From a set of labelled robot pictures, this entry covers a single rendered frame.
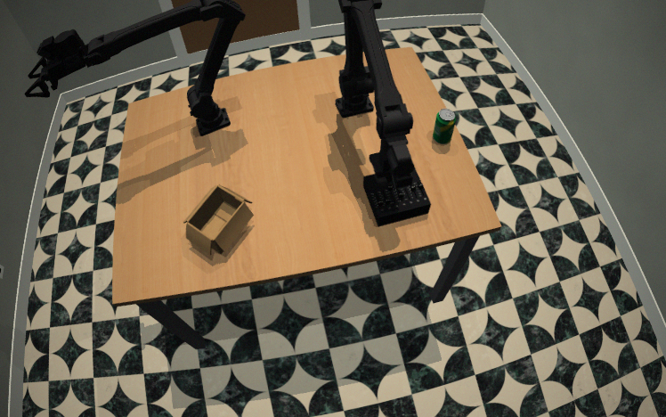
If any open brown cardboard box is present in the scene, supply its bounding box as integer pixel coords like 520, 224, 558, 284
184, 185, 254, 256

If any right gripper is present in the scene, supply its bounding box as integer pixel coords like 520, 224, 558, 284
25, 57, 71, 98

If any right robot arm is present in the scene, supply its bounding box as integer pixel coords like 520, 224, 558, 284
37, 0, 246, 136

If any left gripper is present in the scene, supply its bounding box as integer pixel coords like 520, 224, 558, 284
370, 152, 393, 183

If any black lighting desk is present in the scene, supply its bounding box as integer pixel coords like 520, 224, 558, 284
363, 168, 431, 226

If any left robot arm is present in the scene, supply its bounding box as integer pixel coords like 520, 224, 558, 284
336, 0, 414, 190

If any green drink can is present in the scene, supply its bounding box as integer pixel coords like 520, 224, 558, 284
433, 109, 456, 144

